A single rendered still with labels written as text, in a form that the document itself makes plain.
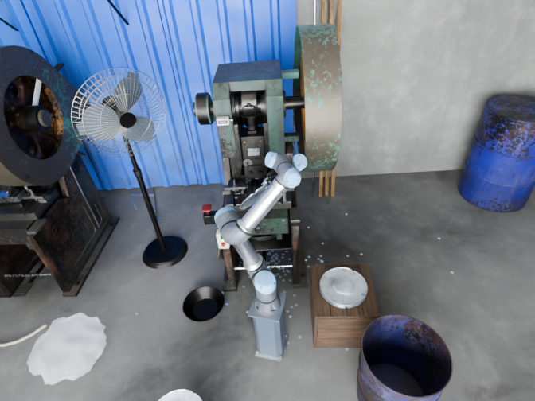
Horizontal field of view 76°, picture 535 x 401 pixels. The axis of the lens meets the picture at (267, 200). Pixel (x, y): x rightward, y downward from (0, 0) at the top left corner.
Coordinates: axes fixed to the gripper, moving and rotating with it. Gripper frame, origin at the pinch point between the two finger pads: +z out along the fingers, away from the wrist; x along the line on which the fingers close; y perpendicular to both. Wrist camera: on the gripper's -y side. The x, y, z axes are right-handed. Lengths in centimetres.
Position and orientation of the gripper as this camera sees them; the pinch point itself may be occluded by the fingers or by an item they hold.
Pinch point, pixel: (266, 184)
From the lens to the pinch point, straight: 191.4
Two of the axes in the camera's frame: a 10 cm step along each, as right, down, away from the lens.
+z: -5.2, 3.2, 7.9
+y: -6.1, 5.1, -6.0
